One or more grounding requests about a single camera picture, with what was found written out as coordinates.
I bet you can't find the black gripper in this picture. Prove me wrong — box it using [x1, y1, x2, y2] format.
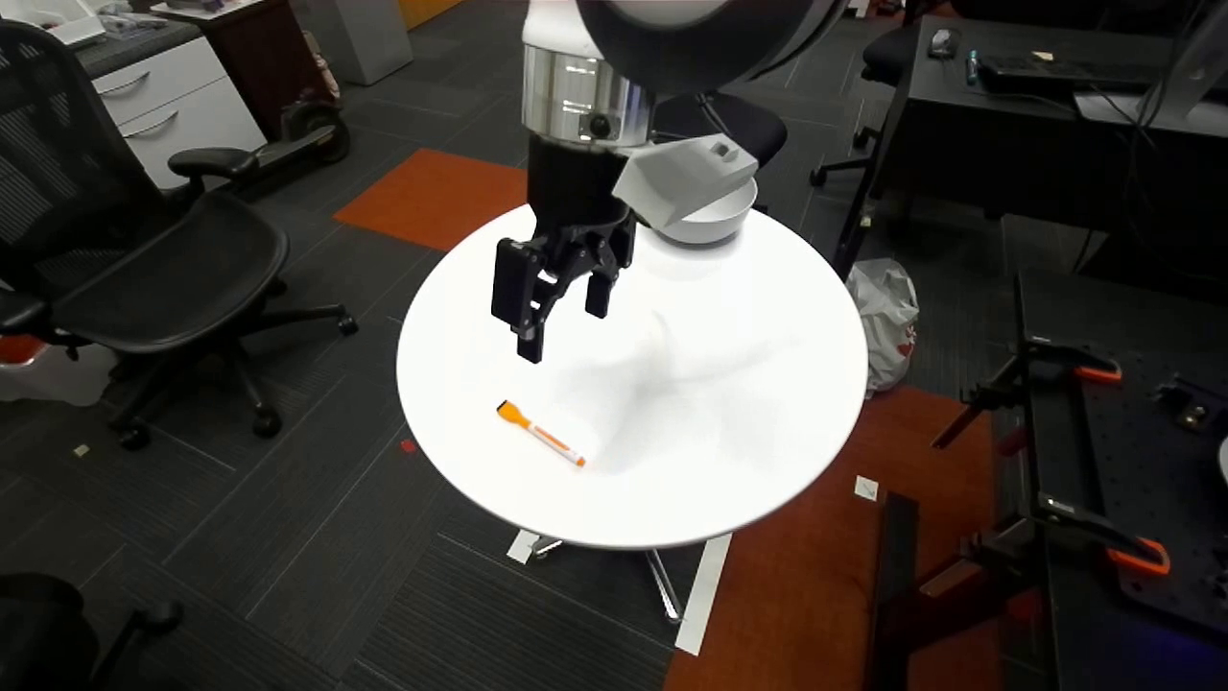
[491, 130, 644, 365]

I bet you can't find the orange and white marker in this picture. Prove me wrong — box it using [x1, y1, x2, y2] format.
[491, 396, 591, 471]

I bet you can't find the black kick scooter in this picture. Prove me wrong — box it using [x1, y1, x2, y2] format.
[226, 90, 358, 196]

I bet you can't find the grey bin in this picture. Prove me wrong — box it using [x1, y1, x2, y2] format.
[300, 0, 413, 91]

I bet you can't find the white plastic bag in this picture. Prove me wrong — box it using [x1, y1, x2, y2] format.
[846, 259, 926, 401]

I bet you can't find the white table base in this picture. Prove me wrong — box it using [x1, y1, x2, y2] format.
[501, 525, 738, 659]

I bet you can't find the black mesh office chair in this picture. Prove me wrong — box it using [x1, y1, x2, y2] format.
[0, 15, 359, 453]

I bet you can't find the black desk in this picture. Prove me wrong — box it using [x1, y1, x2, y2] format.
[827, 11, 1228, 286]

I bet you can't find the white drawer cabinet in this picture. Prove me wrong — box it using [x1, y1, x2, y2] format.
[87, 35, 268, 196]

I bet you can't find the white flat floor object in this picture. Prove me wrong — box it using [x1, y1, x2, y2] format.
[0, 341, 124, 410]

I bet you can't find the slim black keyboard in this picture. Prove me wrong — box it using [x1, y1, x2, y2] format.
[965, 47, 1162, 95]

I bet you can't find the white paper stack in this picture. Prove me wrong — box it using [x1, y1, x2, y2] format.
[0, 0, 106, 50]

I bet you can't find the black work table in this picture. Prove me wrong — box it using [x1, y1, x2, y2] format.
[1010, 274, 1228, 691]

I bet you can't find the black padded office chair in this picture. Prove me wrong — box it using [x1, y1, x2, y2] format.
[0, 571, 183, 691]

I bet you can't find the small black device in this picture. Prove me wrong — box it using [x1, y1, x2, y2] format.
[1156, 373, 1228, 439]

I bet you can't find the black upright post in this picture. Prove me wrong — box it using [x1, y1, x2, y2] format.
[867, 494, 926, 691]

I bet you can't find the orange handled black clamp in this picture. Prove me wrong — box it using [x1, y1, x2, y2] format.
[963, 494, 1175, 593]
[932, 334, 1129, 453]

